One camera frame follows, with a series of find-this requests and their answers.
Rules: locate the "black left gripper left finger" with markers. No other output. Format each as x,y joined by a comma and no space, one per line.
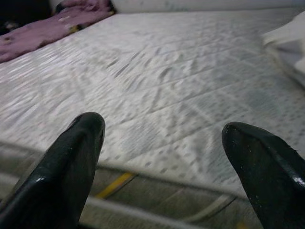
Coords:
52,181

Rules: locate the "white pillow with green print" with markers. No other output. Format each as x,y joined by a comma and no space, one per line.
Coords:
288,47

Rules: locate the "grey quilted mattress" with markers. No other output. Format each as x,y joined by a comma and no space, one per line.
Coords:
155,71

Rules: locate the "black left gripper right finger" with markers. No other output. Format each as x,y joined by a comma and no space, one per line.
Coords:
269,181

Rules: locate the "pink cartoon print blanket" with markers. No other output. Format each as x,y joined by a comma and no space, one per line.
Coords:
35,35

